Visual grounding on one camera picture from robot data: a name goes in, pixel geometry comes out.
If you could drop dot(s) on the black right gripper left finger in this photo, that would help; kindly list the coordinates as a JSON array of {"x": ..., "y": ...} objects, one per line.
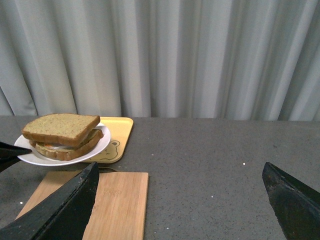
[{"x": 57, "y": 212}]

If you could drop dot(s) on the yellow bear tray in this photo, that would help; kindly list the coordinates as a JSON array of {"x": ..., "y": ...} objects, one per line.
[{"x": 120, "y": 130}]

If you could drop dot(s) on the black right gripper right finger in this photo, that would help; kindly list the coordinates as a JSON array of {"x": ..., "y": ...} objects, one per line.
[{"x": 295, "y": 204}]

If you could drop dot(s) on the bread slice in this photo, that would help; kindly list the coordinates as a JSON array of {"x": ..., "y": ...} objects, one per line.
[
  {"x": 60, "y": 128},
  {"x": 66, "y": 155}
]

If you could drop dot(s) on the white round plate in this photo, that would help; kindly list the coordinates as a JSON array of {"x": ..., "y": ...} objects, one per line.
[{"x": 35, "y": 158}]

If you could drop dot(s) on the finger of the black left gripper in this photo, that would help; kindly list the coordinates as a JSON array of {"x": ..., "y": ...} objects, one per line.
[
  {"x": 7, "y": 150},
  {"x": 8, "y": 162}
]

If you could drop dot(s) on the bamboo cutting board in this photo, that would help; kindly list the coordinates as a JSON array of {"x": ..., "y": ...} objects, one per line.
[{"x": 112, "y": 209}]

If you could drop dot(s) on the grey curtain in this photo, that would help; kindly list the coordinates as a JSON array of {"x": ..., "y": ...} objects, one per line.
[{"x": 228, "y": 59}]

